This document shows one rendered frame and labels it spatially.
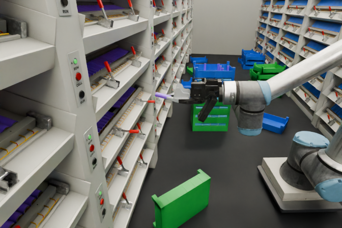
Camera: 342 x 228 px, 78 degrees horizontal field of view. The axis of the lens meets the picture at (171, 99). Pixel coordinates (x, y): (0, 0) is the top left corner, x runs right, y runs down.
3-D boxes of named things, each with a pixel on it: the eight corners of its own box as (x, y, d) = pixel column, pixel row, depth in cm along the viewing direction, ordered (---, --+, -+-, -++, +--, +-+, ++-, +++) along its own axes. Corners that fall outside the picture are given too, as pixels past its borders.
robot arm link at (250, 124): (255, 123, 93) (258, 97, 87) (264, 139, 82) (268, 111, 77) (233, 123, 93) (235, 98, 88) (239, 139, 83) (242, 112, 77)
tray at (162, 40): (169, 44, 176) (174, 27, 170) (152, 62, 121) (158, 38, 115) (146, 36, 176) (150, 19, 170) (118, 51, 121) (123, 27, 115)
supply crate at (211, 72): (228, 70, 180) (229, 60, 177) (234, 78, 162) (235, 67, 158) (192, 70, 180) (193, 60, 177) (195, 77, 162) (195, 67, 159)
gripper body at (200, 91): (190, 77, 84) (221, 77, 82) (191, 97, 88) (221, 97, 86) (189, 84, 77) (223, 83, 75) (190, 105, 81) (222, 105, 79)
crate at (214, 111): (224, 104, 193) (225, 96, 190) (229, 114, 175) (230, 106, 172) (191, 104, 194) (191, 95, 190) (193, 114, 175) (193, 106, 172)
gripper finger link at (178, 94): (165, 86, 82) (189, 85, 81) (166, 100, 84) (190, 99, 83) (165, 88, 79) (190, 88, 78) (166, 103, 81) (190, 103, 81)
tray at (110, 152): (149, 100, 121) (153, 85, 116) (102, 180, 66) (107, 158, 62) (116, 89, 121) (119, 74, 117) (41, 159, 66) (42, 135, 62)
